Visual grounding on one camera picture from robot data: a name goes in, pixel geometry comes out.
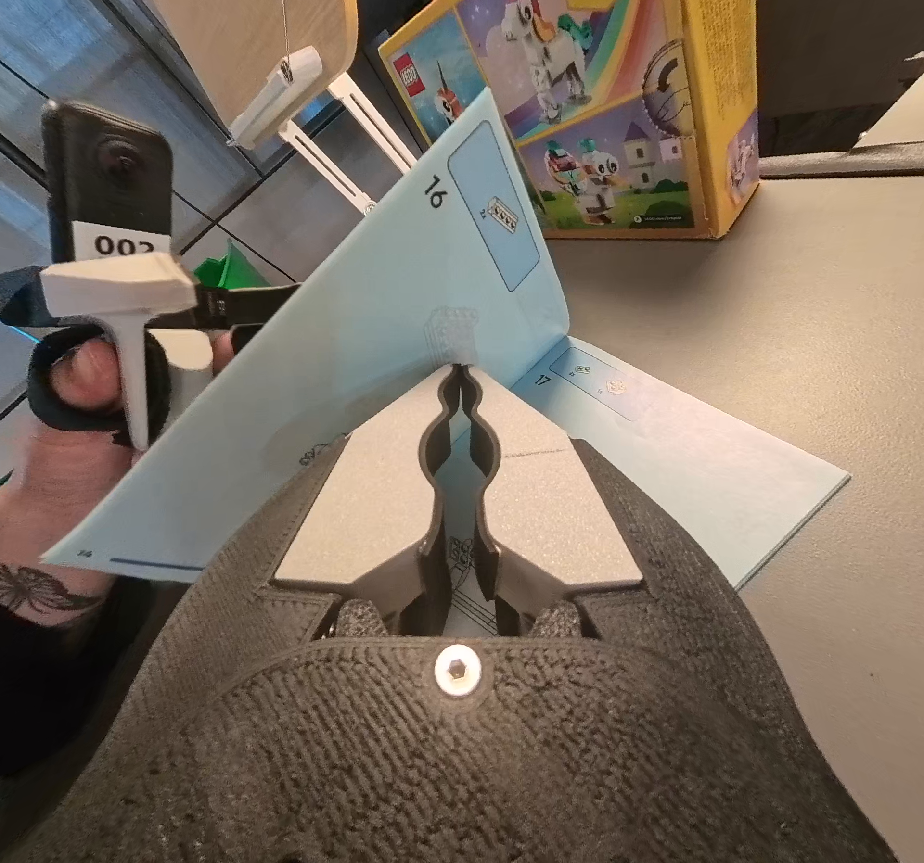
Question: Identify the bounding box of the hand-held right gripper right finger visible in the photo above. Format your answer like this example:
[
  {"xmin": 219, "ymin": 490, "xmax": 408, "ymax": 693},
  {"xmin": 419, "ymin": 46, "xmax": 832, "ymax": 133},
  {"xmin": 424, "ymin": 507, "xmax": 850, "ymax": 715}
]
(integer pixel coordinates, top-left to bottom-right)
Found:
[{"xmin": 461, "ymin": 364, "xmax": 645, "ymax": 635}]

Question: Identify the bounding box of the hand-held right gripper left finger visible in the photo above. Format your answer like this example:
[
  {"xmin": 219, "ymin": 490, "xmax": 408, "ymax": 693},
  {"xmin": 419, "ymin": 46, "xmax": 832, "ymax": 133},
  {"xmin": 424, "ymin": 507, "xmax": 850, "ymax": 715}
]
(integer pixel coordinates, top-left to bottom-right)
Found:
[{"xmin": 271, "ymin": 364, "xmax": 464, "ymax": 633}]

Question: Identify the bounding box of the light blue instruction booklet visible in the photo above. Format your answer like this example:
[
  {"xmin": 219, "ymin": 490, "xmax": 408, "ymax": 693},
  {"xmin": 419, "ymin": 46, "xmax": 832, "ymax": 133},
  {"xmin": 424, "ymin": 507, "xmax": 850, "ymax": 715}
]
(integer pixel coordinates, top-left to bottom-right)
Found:
[{"xmin": 39, "ymin": 87, "xmax": 851, "ymax": 590}]

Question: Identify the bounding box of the person's left forearm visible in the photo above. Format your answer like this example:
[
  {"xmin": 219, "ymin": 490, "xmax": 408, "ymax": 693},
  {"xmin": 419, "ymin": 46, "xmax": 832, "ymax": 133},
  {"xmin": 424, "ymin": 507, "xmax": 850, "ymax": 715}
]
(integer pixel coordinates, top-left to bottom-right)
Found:
[{"xmin": 0, "ymin": 556, "xmax": 189, "ymax": 777}]

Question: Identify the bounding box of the yellow lego set box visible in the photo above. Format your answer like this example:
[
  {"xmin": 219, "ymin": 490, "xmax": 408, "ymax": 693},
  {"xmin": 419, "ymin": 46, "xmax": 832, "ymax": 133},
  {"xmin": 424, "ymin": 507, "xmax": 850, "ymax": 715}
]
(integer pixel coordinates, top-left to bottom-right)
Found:
[{"xmin": 379, "ymin": 0, "xmax": 760, "ymax": 240}]

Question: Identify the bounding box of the person's left hand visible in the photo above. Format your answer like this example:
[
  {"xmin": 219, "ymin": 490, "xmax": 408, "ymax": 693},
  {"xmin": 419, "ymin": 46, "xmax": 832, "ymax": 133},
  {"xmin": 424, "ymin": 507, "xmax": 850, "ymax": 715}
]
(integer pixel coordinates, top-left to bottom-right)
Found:
[{"xmin": 0, "ymin": 336, "xmax": 149, "ymax": 570}]

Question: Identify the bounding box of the green plastic bin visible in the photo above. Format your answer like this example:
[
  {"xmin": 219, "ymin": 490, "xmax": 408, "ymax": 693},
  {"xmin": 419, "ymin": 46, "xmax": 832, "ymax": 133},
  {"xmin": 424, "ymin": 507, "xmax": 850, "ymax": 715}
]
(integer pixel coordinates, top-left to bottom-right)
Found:
[{"xmin": 195, "ymin": 239, "xmax": 279, "ymax": 290}]

